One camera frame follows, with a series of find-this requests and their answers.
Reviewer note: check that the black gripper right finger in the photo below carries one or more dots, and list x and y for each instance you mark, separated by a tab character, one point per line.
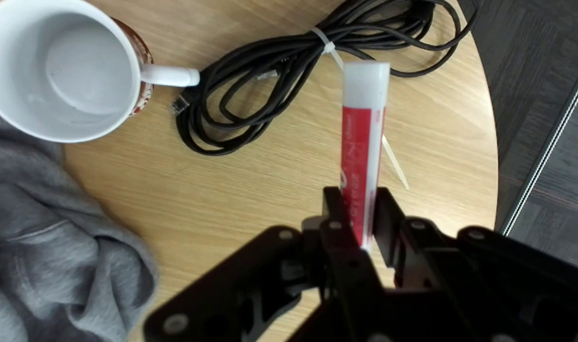
501	289

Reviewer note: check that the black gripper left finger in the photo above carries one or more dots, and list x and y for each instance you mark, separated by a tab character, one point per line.
248	291

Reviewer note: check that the red white marker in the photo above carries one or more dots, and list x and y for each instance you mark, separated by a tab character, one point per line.
360	209

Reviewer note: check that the red mug white inside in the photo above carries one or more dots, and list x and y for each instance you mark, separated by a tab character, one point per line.
69	72

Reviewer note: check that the grey sweatshirt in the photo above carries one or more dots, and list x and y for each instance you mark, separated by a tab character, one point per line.
67	270

